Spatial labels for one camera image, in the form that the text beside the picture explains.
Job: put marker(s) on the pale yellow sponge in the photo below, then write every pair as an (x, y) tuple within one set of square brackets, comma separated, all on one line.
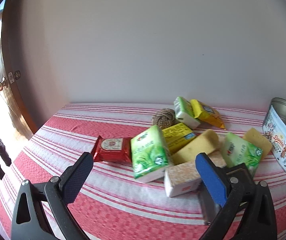
[(195, 147)]

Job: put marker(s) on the brown wooden door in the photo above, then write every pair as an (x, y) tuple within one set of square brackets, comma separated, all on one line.
[(15, 110)]

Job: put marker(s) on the speckled pink beige packet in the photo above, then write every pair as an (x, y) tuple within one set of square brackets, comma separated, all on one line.
[(180, 177)]

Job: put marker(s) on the large green tissue pack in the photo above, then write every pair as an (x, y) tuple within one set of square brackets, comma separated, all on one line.
[(149, 155)]

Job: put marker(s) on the brown twine ball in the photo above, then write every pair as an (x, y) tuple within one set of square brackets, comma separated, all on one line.
[(164, 118)]

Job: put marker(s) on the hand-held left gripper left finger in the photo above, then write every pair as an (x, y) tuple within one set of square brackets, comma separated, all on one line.
[(79, 177)]

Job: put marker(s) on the yellow snack packet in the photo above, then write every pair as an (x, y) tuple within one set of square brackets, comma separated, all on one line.
[(178, 133), (208, 113)]

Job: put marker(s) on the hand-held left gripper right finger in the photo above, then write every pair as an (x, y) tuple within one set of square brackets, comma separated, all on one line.
[(211, 180)]

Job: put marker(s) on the red snack packet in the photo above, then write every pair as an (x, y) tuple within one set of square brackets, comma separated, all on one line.
[(111, 150)]

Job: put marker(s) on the round printed metal tin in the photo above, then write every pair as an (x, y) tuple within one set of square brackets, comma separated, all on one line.
[(283, 152)]

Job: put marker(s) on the door latch plate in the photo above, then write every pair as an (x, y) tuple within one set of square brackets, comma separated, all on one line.
[(16, 74)]

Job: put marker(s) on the orange yellow sponge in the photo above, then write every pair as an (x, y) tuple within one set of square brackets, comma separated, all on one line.
[(258, 140)]

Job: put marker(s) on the red white striped cloth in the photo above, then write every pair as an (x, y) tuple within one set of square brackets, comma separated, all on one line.
[(107, 205)]

